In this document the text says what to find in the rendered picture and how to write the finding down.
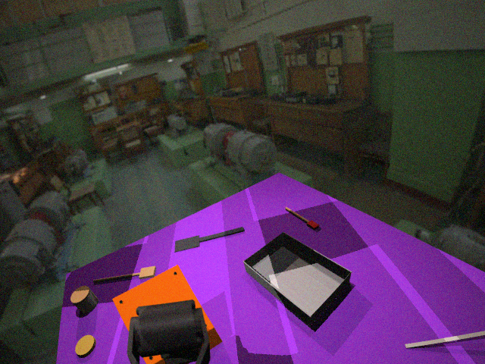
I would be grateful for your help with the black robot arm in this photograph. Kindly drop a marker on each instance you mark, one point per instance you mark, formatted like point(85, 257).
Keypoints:
point(173, 330)

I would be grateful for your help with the grey roasting tin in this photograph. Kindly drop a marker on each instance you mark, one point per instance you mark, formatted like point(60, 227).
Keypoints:
point(303, 280)

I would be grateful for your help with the red brush with wooden handle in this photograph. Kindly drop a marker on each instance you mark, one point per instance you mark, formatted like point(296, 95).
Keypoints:
point(311, 224)

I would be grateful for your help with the grey spatula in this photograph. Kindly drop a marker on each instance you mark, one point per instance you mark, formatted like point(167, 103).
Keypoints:
point(193, 242)

